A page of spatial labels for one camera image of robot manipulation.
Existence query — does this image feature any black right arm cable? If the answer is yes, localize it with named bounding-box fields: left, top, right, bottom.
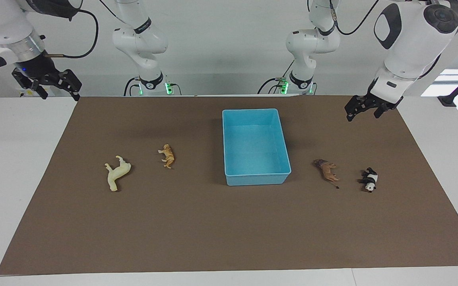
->
left=44, top=0, right=142, bottom=59

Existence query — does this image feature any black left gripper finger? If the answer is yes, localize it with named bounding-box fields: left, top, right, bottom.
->
left=374, top=104, right=392, bottom=119
left=344, top=95, right=369, bottom=122

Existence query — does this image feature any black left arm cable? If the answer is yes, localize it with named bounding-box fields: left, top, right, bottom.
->
left=330, top=0, right=458, bottom=36

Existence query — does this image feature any black and white panda toy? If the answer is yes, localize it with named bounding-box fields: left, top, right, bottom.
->
left=358, top=167, right=378, bottom=193

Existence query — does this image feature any brown table mat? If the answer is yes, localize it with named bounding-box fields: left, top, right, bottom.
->
left=0, top=95, right=458, bottom=275

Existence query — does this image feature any light blue plastic storage box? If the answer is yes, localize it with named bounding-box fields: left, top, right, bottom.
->
left=222, top=108, right=292, bottom=186

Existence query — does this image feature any cream long-necked animal toy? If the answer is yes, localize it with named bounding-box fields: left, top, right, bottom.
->
left=105, top=155, right=132, bottom=192

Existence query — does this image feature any brown lion toy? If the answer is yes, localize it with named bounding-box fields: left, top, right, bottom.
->
left=313, top=159, right=340, bottom=189

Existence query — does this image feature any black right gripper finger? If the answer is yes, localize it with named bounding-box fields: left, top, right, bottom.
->
left=14, top=75, right=49, bottom=100
left=59, top=70, right=82, bottom=101

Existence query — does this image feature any black left base cable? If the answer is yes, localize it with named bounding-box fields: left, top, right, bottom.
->
left=258, top=59, right=295, bottom=95

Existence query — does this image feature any white box with yellow labels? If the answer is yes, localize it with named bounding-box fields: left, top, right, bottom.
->
left=17, top=85, right=70, bottom=98

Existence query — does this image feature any black base cable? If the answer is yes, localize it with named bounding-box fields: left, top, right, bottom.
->
left=124, top=77, right=140, bottom=97
left=258, top=59, right=295, bottom=95

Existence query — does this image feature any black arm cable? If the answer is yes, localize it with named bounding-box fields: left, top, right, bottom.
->
left=330, top=0, right=458, bottom=36
left=44, top=0, right=142, bottom=59

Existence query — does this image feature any orange striped tiger toy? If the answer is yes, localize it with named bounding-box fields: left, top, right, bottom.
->
left=158, top=144, right=175, bottom=169

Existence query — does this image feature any black right base cable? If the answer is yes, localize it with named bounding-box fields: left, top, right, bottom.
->
left=124, top=77, right=140, bottom=97

